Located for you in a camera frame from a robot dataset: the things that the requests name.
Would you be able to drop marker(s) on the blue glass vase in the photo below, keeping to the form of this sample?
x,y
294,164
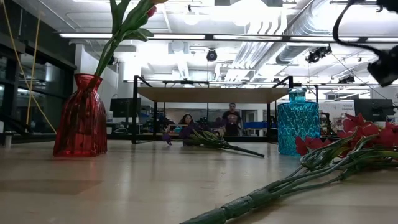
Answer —
x,y
298,124

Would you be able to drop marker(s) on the blue storage bin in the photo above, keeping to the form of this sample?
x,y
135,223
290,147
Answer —
x,y
255,125

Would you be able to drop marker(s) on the small white cylinder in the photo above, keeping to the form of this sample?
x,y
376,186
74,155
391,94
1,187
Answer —
x,y
7,138

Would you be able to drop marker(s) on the black ceiling track light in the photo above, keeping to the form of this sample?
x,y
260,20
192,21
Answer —
x,y
346,79
317,54

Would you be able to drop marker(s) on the black overhead camera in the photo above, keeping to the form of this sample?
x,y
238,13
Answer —
x,y
211,55

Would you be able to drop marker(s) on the red artificial flower bunch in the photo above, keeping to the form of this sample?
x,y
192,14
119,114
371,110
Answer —
x,y
239,205

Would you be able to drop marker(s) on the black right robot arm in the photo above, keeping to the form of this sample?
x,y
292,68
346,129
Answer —
x,y
390,3

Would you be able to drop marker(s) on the red glass vase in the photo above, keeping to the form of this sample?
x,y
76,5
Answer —
x,y
81,124

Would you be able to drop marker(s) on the yellow artificial tulip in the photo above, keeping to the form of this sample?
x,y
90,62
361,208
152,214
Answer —
x,y
159,1

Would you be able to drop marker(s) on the person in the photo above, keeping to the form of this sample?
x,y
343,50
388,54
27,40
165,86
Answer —
x,y
186,119
231,119

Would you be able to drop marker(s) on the purple artificial flower bunch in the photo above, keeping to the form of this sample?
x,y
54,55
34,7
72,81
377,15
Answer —
x,y
214,141

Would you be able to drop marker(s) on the black computer monitor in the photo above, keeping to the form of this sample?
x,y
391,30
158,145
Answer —
x,y
373,109
124,107

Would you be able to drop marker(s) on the pink artificial tulip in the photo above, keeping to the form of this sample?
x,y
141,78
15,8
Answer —
x,y
151,12

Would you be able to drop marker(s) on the overhead LED light bar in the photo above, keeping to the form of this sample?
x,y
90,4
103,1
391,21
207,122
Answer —
x,y
186,36

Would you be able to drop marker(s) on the black aluminium rig frame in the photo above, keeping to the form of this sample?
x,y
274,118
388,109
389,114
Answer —
x,y
121,137

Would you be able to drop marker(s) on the wooden shelf with black legs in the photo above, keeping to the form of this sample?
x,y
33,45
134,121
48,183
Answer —
x,y
211,95

